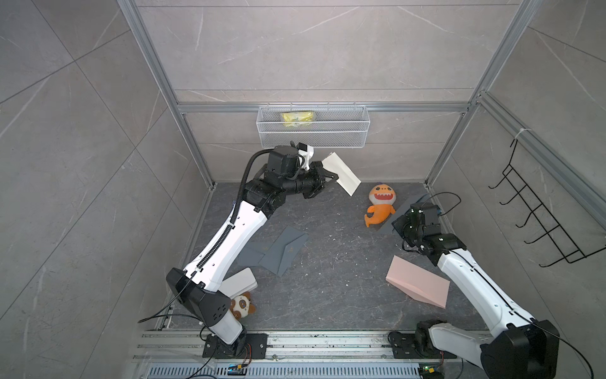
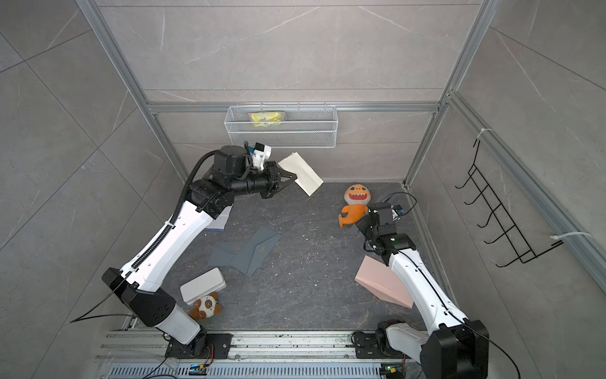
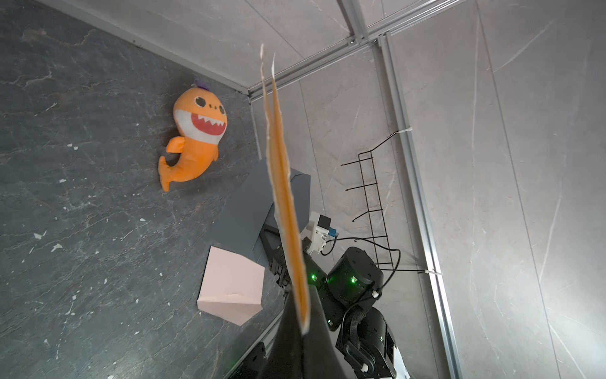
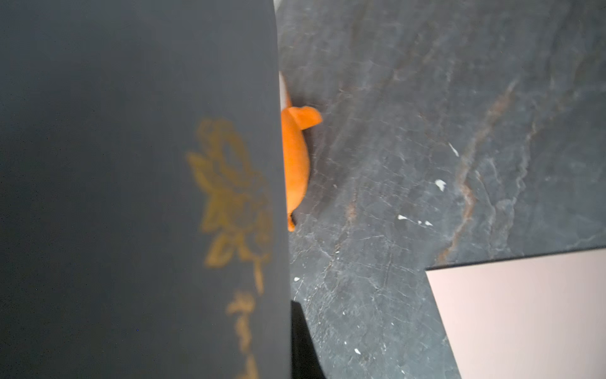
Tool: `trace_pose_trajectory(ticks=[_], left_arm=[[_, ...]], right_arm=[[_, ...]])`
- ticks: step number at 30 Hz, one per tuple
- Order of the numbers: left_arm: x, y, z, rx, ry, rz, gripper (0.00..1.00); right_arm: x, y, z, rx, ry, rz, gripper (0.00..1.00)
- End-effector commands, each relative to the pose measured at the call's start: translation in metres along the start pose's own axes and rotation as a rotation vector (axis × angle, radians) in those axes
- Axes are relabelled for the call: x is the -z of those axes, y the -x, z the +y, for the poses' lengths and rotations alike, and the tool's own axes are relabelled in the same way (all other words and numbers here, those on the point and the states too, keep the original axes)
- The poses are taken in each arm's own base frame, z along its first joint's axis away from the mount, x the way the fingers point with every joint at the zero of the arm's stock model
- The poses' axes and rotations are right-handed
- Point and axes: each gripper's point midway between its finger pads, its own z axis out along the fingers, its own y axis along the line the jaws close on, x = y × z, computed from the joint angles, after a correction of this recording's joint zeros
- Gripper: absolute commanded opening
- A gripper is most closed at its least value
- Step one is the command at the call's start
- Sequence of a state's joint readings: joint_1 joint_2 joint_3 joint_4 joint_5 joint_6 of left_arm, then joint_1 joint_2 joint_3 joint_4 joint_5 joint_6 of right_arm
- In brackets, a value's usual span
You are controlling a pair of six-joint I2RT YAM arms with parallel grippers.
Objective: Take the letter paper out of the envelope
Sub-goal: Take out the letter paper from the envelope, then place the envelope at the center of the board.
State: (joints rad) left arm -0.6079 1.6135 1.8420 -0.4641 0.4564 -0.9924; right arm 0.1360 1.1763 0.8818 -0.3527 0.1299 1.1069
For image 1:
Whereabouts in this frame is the brown panda plush toy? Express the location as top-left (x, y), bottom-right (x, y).
top-left (230, 292), bottom-right (257, 320)

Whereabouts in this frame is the cream letter paper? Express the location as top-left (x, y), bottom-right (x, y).
top-left (322, 153), bottom-right (361, 197)

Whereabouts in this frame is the black wire hook rack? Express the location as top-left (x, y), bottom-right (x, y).
top-left (489, 139), bottom-right (605, 268)

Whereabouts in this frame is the pink envelope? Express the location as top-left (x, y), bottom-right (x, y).
top-left (386, 256), bottom-right (450, 309)

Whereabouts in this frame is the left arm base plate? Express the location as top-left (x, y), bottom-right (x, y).
top-left (202, 333), bottom-right (268, 359)

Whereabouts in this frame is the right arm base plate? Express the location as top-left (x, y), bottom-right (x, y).
top-left (388, 331), bottom-right (457, 359)

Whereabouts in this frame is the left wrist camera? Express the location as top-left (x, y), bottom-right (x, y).
top-left (290, 141), bottom-right (314, 171)

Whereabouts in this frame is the grey envelope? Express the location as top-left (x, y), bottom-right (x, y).
top-left (259, 227), bottom-right (309, 276)
top-left (378, 192), bottom-right (429, 235)
top-left (236, 243), bottom-right (271, 267)

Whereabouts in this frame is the orange shark plush toy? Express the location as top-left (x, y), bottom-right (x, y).
top-left (364, 184), bottom-right (397, 227)

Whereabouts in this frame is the aluminium rail base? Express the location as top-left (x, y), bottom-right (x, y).
top-left (123, 330), bottom-right (486, 378)

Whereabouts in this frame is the white wire mesh basket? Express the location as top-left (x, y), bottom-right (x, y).
top-left (256, 105), bottom-right (371, 148)

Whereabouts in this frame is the white rectangular box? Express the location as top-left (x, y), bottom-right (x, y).
top-left (219, 268), bottom-right (258, 299)

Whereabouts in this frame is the yellow packet in basket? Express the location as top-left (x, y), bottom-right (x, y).
top-left (280, 111), bottom-right (316, 128)

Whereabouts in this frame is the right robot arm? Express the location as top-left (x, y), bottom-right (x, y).
top-left (390, 200), bottom-right (566, 378)

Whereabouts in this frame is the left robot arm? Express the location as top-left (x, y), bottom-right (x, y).
top-left (166, 143), bottom-right (339, 352)

